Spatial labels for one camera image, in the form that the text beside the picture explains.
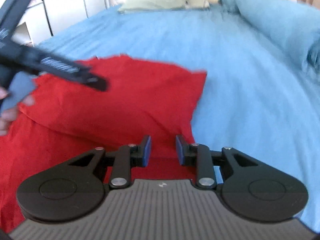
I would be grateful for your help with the red long-sleeve sweater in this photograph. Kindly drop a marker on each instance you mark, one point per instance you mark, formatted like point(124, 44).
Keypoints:
point(68, 119)

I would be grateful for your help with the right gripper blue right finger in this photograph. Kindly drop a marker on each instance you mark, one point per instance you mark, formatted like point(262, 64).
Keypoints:
point(198, 156)

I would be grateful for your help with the green pillow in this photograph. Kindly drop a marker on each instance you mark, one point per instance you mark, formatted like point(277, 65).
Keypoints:
point(159, 5)

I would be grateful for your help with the folded blue duvet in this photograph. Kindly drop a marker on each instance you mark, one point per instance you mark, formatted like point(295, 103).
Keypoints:
point(292, 26)

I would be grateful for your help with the person's left hand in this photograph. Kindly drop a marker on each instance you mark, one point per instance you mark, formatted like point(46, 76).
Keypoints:
point(10, 115)

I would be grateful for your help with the white shelf unit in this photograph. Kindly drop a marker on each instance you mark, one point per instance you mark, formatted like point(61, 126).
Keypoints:
point(33, 27)

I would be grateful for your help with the blue bed sheet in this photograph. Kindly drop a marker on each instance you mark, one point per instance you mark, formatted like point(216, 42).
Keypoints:
point(255, 99)

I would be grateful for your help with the white wardrobe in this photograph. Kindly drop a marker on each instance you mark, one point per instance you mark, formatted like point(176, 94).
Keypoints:
point(62, 14)

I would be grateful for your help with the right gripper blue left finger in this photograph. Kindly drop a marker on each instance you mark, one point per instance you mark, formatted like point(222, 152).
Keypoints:
point(127, 157)

